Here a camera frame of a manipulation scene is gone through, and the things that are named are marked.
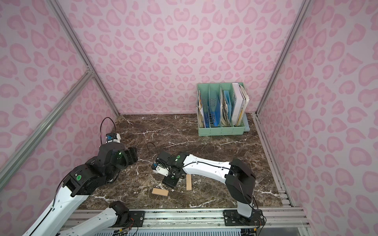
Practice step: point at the wooden block angled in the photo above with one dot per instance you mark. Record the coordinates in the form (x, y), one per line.
(189, 182)

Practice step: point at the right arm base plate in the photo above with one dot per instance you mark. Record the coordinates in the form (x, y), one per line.
(233, 218)

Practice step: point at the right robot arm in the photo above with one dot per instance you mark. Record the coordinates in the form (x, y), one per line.
(235, 175)

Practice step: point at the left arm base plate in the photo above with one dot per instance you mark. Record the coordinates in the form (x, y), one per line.
(133, 219)

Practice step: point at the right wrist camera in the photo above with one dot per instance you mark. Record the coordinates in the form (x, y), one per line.
(160, 169)

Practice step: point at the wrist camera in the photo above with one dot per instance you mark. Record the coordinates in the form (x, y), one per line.
(113, 138)
(160, 169)

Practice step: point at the white book in organizer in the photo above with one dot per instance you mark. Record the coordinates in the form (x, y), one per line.
(239, 100)

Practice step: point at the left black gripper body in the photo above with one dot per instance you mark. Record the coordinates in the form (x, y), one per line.
(130, 155)

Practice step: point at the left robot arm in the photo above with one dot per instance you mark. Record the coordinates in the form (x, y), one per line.
(78, 185)

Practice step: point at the blue folder in organizer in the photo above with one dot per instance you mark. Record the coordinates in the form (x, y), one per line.
(215, 110)

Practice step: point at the wooden block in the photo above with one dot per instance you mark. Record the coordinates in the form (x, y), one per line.
(160, 192)

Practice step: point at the aluminium front rail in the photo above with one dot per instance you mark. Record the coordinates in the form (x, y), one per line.
(275, 221)

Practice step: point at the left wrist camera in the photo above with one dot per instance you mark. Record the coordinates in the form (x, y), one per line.
(113, 138)

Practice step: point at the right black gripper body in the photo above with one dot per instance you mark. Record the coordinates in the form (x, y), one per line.
(170, 178)

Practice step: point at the green file organizer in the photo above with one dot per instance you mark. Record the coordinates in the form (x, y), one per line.
(205, 124)

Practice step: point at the light blue object behind organizer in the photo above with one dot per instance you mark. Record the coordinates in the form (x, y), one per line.
(246, 123)

